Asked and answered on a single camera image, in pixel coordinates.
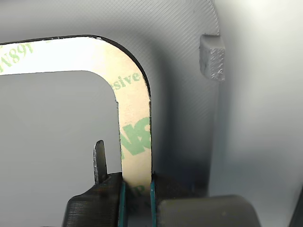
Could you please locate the grey holder stand with legs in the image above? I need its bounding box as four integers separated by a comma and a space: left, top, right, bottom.
0, 0, 226, 227

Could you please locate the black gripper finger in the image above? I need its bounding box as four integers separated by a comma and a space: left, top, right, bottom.
150, 172, 261, 227
62, 140, 129, 227

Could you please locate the tan adhesive rectangular frame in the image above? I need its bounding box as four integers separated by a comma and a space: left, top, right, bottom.
0, 35, 152, 213

